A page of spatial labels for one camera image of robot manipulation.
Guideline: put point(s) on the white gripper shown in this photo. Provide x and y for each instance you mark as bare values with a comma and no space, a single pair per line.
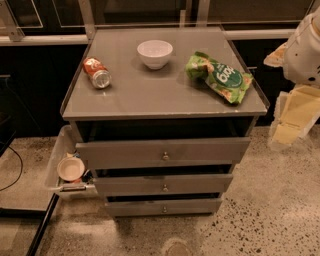
302,57

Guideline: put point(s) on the grey bottom drawer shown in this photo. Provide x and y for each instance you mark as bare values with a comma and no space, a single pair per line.
164,207

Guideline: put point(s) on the grey drawer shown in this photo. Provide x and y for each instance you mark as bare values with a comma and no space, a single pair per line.
162,153
163,185
164,207

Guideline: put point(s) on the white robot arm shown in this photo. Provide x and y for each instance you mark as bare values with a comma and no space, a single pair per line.
299,56

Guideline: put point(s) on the grey top drawer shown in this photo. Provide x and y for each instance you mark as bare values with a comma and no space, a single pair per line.
162,153

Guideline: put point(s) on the grey drawer cabinet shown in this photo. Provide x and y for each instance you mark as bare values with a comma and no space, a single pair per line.
163,104

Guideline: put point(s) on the grey middle drawer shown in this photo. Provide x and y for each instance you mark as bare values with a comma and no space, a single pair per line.
163,185

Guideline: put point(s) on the green chip bag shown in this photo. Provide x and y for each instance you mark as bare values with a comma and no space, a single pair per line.
223,79

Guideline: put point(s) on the white ceramic bowl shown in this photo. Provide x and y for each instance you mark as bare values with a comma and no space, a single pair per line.
155,54

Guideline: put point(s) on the orange soda can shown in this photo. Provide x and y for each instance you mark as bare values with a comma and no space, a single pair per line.
98,74

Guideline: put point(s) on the small beige bowl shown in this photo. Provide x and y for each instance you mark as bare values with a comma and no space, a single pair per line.
70,168

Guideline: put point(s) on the metal railing frame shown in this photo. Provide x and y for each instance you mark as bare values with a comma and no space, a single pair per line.
53,22

